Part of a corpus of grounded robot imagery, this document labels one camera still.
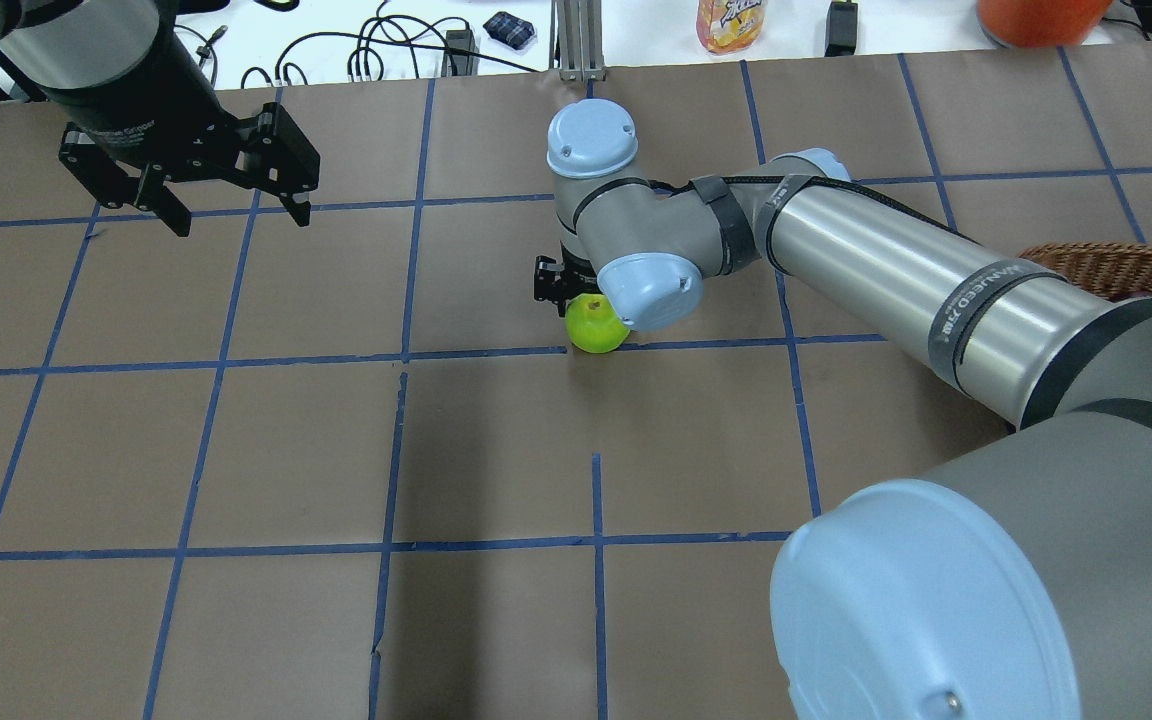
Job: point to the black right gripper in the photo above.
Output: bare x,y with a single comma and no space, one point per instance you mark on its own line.
548,281

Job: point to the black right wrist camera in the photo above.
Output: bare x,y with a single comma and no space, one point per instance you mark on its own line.
549,282

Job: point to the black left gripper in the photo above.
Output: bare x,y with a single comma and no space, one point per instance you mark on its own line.
124,118

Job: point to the green apple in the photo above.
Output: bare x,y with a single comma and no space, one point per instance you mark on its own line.
593,326

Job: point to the yellow juice bottle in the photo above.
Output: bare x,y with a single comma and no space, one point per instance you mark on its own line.
724,27

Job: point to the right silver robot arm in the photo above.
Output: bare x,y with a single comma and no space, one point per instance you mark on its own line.
1012,582

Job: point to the black power adapter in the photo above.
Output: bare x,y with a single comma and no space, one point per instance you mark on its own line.
842,22

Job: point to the woven wicker basket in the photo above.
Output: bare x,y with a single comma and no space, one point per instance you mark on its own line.
1112,271

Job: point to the aluminium frame post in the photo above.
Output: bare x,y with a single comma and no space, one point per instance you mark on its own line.
577,40

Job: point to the orange bucket with grey lid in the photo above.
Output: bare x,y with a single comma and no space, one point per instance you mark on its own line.
1039,23

